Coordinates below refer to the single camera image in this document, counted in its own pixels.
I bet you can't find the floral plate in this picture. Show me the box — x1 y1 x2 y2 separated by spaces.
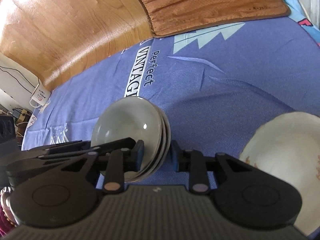
239 112 319 235

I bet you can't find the small red flower bowl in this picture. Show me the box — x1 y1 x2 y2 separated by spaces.
91 96 163 183

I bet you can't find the large red flower bowl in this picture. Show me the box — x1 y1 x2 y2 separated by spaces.
141 107 167 180

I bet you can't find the red flower bowl back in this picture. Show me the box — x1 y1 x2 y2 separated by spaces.
150 111 171 175

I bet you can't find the person left hand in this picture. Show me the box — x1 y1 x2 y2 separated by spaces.
0 187 16 237

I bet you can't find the black charger adapter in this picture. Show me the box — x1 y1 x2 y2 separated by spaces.
12 108 24 119

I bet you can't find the white enamel mug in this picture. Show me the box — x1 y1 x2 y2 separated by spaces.
29 82 51 108

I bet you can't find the blue patterned tablecloth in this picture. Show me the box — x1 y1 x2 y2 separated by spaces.
22 0 319 157

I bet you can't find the wood pattern vinyl sheet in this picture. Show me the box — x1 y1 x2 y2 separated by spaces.
1 0 151 90

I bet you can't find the brown seat cushion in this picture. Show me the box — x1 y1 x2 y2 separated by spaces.
140 0 290 37

